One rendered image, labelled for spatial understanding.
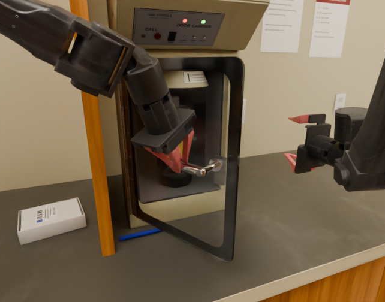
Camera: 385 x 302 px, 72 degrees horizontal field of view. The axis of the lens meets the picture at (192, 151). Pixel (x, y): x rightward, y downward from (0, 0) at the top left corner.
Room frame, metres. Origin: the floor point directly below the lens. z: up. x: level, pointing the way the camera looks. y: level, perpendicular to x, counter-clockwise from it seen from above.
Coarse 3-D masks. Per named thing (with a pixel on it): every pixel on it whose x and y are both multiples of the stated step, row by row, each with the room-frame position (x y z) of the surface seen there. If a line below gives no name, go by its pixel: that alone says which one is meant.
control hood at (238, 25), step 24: (120, 0) 0.54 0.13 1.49; (144, 0) 0.56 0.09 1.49; (168, 0) 0.57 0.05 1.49; (192, 0) 0.58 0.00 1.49; (216, 0) 0.60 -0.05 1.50; (240, 0) 0.62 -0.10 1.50; (264, 0) 0.64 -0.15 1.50; (120, 24) 0.58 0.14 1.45; (240, 24) 0.66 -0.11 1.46; (144, 48) 0.64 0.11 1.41; (168, 48) 0.66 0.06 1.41; (192, 48) 0.68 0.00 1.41; (216, 48) 0.69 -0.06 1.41; (240, 48) 0.72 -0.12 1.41
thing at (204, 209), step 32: (160, 64) 0.55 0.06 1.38; (192, 64) 0.50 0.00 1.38; (224, 64) 0.46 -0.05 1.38; (128, 96) 0.61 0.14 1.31; (192, 96) 0.50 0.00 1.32; (224, 96) 0.45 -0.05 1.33; (224, 128) 0.45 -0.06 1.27; (160, 160) 0.55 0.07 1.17; (192, 160) 0.50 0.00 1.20; (224, 160) 0.45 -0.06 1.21; (160, 192) 0.56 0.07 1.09; (192, 192) 0.50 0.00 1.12; (224, 192) 0.45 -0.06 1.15; (160, 224) 0.56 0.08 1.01; (192, 224) 0.50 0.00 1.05; (224, 224) 0.45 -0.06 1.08; (224, 256) 0.45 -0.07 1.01
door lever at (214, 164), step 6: (186, 162) 0.45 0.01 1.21; (210, 162) 0.47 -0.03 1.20; (216, 162) 0.46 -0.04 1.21; (186, 168) 0.44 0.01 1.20; (192, 168) 0.43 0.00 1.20; (198, 168) 0.43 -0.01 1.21; (204, 168) 0.43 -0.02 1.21; (210, 168) 0.44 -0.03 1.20; (216, 168) 0.46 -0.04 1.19; (198, 174) 0.42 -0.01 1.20; (204, 174) 0.42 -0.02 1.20
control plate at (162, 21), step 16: (144, 16) 0.58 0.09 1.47; (160, 16) 0.59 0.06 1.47; (176, 16) 0.60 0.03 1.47; (192, 16) 0.61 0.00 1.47; (208, 16) 0.62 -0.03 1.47; (144, 32) 0.60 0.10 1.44; (160, 32) 0.62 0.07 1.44; (176, 32) 0.63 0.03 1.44; (192, 32) 0.64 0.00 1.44; (208, 32) 0.65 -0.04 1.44
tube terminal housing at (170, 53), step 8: (112, 24) 0.65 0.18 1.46; (152, 56) 0.67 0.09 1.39; (160, 56) 0.67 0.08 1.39; (168, 56) 0.68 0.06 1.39; (176, 56) 0.69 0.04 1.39; (184, 56) 0.69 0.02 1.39; (192, 56) 0.70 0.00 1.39; (120, 104) 0.64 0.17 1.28; (120, 112) 0.64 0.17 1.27; (120, 120) 0.66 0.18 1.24; (120, 128) 0.67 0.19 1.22; (120, 136) 0.69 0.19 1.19; (120, 144) 0.71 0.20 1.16; (120, 152) 0.73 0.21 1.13; (128, 208) 0.64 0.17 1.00; (128, 216) 0.66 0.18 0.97; (136, 224) 0.64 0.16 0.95; (144, 224) 0.65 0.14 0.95
